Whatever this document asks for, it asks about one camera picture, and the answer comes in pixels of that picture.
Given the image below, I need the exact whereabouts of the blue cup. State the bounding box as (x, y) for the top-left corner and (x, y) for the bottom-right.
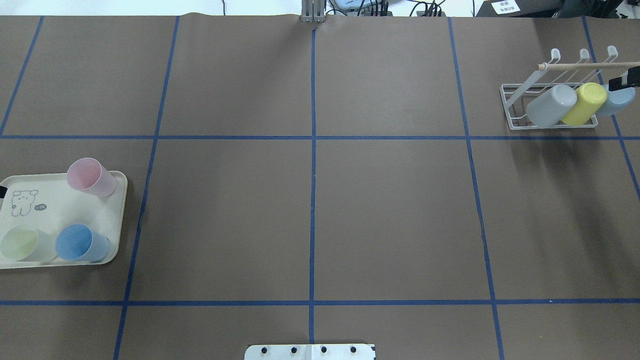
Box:
(54, 223), (110, 262)
(595, 83), (636, 117)

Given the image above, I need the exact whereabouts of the yellow plastic cup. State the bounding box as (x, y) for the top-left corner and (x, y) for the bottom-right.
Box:
(560, 82), (608, 126)

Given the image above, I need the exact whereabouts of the pale green cup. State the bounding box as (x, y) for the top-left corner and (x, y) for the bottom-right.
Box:
(0, 224), (57, 263)

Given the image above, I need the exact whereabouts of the pink plastic cup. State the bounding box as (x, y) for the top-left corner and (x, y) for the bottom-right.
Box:
(66, 157), (118, 198)

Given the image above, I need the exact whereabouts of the blue cup front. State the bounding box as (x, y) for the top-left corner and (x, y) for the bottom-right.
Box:
(54, 223), (110, 262)

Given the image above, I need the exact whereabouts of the white plastic cup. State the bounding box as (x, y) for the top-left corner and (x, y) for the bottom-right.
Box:
(526, 84), (578, 129)

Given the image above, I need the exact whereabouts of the cream cartoon tray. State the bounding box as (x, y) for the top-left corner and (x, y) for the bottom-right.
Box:
(0, 170), (128, 270)

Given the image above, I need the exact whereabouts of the white wire cup rack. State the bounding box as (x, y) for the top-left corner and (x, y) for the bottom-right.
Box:
(499, 45), (639, 131)

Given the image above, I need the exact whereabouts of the metal base plate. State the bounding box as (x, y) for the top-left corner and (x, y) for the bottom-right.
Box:
(244, 343), (377, 360)

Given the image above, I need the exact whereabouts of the aluminium frame post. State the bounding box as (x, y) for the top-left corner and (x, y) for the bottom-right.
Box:
(301, 0), (327, 23)

